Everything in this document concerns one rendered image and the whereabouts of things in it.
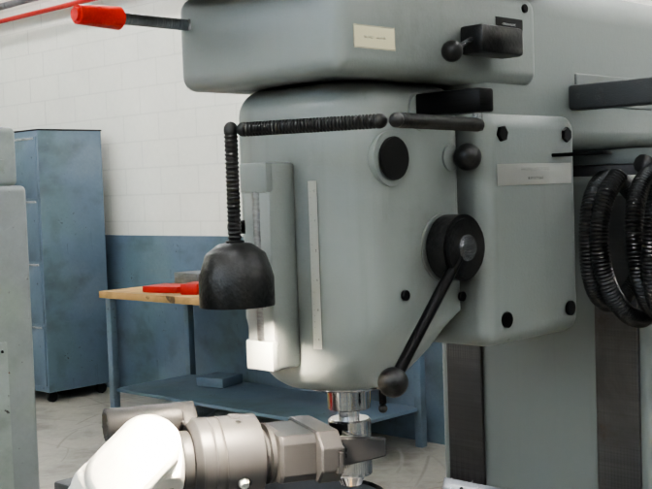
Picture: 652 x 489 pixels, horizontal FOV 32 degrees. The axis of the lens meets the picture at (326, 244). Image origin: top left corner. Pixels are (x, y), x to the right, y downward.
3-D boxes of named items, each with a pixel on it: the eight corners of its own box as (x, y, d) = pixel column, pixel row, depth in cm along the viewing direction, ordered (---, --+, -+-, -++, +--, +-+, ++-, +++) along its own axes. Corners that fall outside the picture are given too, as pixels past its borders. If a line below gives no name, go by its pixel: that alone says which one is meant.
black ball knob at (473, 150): (471, 171, 117) (470, 142, 117) (447, 172, 120) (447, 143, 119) (487, 170, 120) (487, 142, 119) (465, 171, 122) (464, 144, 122)
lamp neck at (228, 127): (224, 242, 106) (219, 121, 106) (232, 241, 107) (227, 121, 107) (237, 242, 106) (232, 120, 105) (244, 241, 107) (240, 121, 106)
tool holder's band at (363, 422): (370, 421, 126) (369, 412, 126) (372, 430, 121) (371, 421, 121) (328, 422, 126) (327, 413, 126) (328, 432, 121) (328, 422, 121)
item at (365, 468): (371, 467, 126) (370, 421, 126) (373, 477, 122) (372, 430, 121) (329, 468, 126) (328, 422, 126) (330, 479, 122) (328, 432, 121)
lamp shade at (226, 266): (184, 309, 105) (181, 243, 105) (225, 301, 112) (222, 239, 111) (250, 310, 102) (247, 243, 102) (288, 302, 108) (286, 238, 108)
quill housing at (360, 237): (362, 404, 110) (351, 75, 108) (224, 383, 124) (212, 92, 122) (478, 375, 123) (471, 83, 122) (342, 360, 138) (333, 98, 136)
